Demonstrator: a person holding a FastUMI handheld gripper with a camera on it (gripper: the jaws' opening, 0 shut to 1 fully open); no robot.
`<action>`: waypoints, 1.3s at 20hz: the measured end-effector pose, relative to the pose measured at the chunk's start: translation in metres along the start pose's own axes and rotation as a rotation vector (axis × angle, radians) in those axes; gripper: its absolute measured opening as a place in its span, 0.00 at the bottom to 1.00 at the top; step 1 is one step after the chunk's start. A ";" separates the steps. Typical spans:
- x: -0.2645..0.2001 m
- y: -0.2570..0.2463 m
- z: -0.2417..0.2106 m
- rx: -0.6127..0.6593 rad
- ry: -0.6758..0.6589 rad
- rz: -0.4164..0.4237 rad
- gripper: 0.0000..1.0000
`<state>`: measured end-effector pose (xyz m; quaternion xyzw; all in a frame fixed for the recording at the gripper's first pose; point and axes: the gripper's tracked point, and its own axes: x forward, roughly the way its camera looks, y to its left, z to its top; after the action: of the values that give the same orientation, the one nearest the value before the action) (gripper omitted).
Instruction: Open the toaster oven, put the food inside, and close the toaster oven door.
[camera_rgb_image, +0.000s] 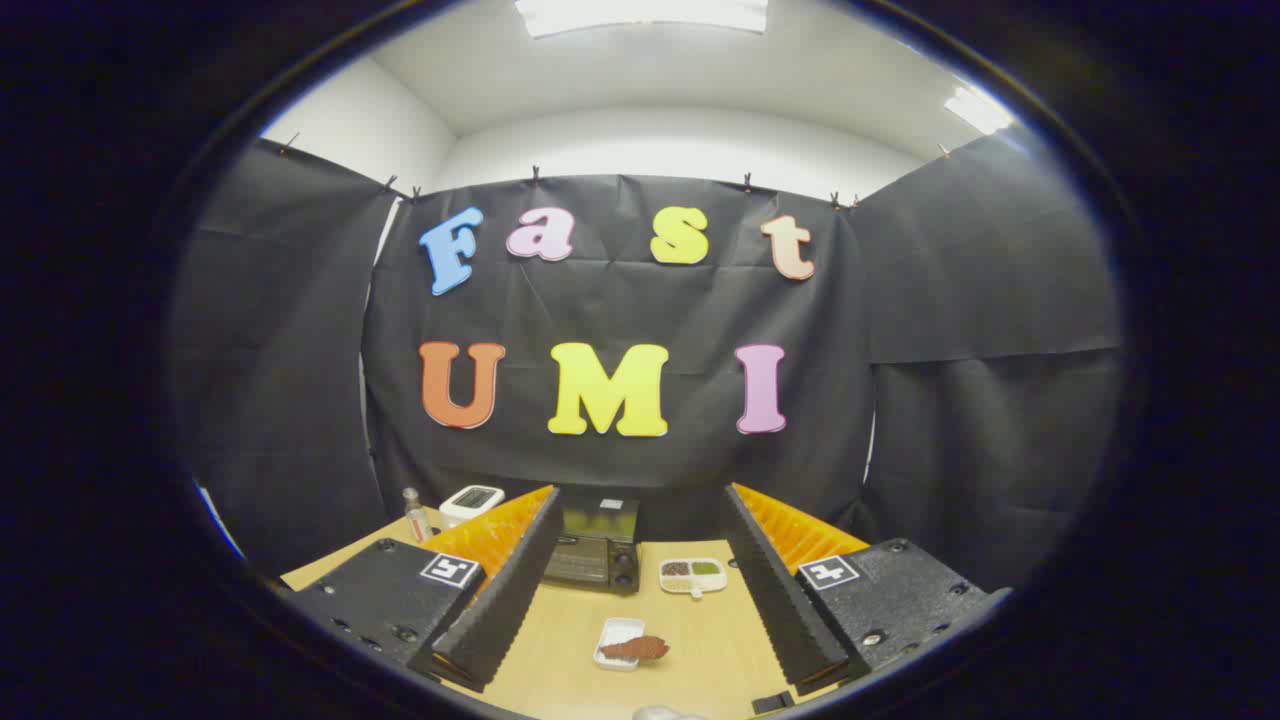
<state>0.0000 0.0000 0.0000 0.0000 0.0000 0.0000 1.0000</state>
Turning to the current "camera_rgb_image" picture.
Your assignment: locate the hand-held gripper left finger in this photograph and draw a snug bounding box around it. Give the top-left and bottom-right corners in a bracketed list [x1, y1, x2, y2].
[290, 485, 566, 693]

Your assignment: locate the brown meat piece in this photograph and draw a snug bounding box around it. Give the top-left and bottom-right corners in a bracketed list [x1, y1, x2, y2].
[600, 635, 671, 663]

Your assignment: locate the black toaster oven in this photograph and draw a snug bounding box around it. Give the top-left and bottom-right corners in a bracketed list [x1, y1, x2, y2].
[543, 487, 643, 597]

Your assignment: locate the white divided grain dish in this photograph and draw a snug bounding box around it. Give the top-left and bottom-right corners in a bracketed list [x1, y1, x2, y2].
[658, 558, 729, 599]

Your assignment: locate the white pop-up toaster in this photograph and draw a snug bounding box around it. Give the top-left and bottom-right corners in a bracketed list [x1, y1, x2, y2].
[439, 485, 506, 529]

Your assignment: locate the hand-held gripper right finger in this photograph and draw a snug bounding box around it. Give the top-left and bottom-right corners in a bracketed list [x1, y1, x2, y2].
[722, 483, 991, 697]

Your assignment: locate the small white rectangular plate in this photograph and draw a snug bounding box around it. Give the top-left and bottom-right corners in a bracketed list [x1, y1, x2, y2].
[593, 617, 646, 671]

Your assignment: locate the ceiling light panel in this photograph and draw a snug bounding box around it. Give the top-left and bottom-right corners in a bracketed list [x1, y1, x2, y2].
[945, 85, 1016, 136]
[515, 0, 769, 39]

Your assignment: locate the clear bottle orange label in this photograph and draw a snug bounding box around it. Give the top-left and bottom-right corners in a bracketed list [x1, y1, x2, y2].
[402, 488, 436, 544]

